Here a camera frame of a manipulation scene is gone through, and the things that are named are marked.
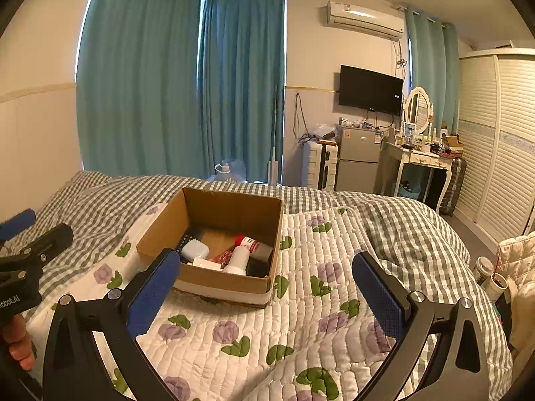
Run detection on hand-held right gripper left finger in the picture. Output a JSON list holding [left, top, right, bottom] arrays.
[[42, 248, 182, 401]]

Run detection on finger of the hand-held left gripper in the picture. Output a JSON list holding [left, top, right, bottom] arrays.
[[0, 223, 75, 278], [0, 209, 37, 243]]

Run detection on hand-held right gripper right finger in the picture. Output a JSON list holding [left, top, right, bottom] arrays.
[[352, 251, 502, 401]]

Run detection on light blue earbud case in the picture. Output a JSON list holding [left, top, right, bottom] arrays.
[[181, 239, 210, 265]]

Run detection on brown cardboard box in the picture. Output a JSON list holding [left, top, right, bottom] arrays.
[[136, 186, 285, 309]]

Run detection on black remote control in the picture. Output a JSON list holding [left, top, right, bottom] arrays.
[[178, 228, 200, 252]]

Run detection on white handheld device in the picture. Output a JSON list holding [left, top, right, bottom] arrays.
[[223, 246, 252, 276]]

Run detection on black box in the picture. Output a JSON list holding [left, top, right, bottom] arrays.
[[246, 258, 273, 279]]

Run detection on red and white bottle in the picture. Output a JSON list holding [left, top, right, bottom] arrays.
[[234, 235, 273, 260]]

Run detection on person's left hand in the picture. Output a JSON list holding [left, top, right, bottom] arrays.
[[2, 313, 36, 370]]

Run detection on white floral quilt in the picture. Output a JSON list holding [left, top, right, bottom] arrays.
[[25, 205, 508, 401]]

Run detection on floral quilted bedspread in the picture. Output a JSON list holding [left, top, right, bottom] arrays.
[[8, 170, 515, 385]]

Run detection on white cup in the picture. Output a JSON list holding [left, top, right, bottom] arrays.
[[485, 273, 508, 302]]

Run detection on dark suitcase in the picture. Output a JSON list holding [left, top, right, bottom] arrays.
[[439, 156, 466, 218]]

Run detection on silver mini fridge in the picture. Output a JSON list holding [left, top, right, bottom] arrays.
[[334, 127, 383, 193]]

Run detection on beige padded jacket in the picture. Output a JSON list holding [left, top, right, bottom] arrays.
[[497, 232, 535, 343]]

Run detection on clear water jug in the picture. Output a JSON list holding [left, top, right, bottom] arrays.
[[214, 159, 247, 183]]

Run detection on white vanity table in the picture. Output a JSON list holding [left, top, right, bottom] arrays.
[[378, 140, 454, 214]]

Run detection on white suitcase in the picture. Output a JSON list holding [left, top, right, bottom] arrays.
[[302, 140, 338, 190]]

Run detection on white mop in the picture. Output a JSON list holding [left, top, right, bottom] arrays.
[[267, 85, 281, 186]]

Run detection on clear plastic bag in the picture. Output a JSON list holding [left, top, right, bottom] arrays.
[[311, 123, 337, 140]]

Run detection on teal curtain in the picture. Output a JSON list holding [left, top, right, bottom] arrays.
[[201, 0, 287, 184], [75, 0, 205, 180], [406, 6, 460, 129]]

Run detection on white louvered wardrobe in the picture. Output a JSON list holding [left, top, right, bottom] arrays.
[[453, 48, 535, 243]]

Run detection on oval vanity mirror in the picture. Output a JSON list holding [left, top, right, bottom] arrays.
[[403, 87, 432, 134]]

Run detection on white air conditioner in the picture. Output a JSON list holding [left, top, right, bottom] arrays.
[[326, 0, 405, 42]]

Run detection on dark wall cables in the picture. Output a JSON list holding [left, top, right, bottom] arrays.
[[295, 93, 312, 147]]

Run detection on black wall television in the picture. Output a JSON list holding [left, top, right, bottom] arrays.
[[338, 64, 404, 116]]

